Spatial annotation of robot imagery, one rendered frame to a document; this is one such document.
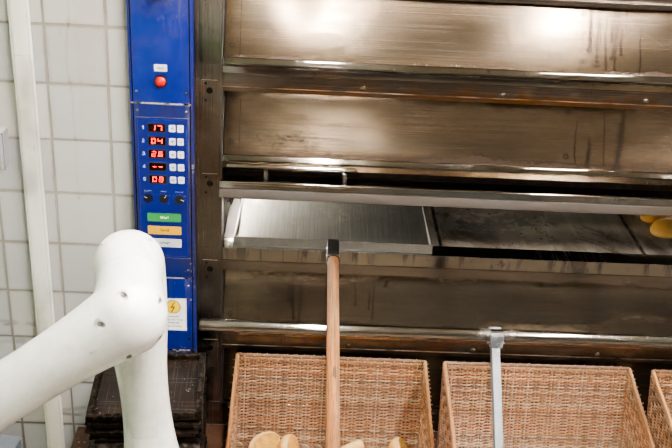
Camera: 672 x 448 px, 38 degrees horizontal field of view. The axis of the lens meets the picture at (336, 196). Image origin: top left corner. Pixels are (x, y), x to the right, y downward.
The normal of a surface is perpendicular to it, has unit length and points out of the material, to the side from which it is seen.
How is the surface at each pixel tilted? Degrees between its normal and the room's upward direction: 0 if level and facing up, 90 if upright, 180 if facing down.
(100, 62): 90
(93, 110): 90
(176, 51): 90
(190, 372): 0
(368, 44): 70
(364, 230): 1
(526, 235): 0
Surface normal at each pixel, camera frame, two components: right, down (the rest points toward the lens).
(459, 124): 0.03, 0.09
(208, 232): 0.01, 0.42
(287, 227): 0.05, -0.90
